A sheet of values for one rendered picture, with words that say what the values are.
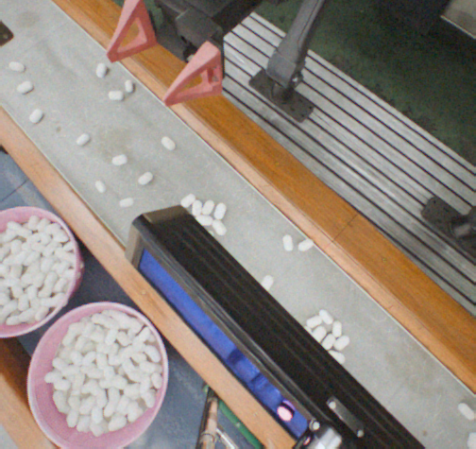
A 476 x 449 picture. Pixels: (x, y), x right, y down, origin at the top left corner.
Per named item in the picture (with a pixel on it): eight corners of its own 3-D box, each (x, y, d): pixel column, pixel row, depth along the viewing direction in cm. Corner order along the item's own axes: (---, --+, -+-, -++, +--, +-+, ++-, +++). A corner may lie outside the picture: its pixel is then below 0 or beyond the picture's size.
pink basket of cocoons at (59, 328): (95, 281, 63) (73, 280, 54) (196, 329, 61) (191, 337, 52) (35, 393, 57) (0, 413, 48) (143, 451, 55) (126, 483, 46)
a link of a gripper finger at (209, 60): (171, 94, 27) (233, 40, 29) (124, 57, 28) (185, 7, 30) (183, 130, 34) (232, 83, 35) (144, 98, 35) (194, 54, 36)
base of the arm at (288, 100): (308, 106, 69) (324, 90, 70) (248, 63, 72) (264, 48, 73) (300, 124, 76) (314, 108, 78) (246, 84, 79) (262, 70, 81)
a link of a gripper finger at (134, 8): (125, 58, 28) (186, 8, 30) (81, 24, 29) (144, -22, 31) (144, 98, 35) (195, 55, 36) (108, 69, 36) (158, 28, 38)
